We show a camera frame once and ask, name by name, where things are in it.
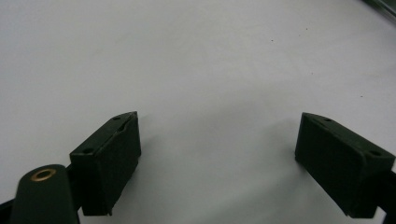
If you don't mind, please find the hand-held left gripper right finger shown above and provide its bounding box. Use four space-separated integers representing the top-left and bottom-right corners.
294 112 396 219

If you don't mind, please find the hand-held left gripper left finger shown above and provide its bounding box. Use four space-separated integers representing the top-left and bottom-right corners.
69 110 142 217

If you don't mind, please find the dark metal bar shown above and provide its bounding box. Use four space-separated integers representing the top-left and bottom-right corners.
362 0 396 24

